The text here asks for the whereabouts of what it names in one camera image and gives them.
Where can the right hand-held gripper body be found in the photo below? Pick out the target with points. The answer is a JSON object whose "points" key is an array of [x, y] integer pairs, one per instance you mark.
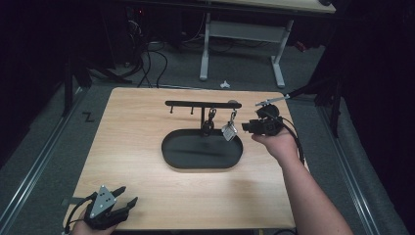
{"points": [[269, 122]]}

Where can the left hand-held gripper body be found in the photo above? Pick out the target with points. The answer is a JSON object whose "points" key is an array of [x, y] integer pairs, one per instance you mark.
{"points": [[104, 209]]}

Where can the silver car key fob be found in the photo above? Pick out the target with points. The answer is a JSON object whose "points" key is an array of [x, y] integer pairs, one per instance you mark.
{"points": [[229, 131]]}

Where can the black car key fob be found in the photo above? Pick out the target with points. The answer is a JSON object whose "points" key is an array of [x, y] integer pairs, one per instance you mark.
{"points": [[208, 124]]}

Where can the black key rack with tray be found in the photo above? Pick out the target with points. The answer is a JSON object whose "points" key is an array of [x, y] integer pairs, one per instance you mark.
{"points": [[202, 150]]}

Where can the person's right hand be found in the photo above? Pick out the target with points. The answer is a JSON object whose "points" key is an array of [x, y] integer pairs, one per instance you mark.
{"points": [[280, 145]]}

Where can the person's left hand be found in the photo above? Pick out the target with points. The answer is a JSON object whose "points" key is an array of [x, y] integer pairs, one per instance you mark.
{"points": [[86, 228]]}

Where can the grey tape strip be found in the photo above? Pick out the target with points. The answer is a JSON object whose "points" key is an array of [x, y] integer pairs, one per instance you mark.
{"points": [[70, 201]]}

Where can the small white floor object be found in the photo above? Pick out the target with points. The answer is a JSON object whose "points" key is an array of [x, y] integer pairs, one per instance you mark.
{"points": [[224, 84]]}

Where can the black metal stand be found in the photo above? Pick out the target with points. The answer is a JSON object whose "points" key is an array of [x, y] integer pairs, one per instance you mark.
{"points": [[68, 88], [334, 107]]}

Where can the small red object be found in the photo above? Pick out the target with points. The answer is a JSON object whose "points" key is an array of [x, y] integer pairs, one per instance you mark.
{"points": [[300, 46]]}

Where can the white metal desk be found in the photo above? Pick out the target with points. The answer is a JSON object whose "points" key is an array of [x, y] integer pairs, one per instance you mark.
{"points": [[248, 31]]}

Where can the metal floor rail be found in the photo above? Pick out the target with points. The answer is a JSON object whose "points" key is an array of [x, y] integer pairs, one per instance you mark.
{"points": [[350, 176], [36, 163]]}

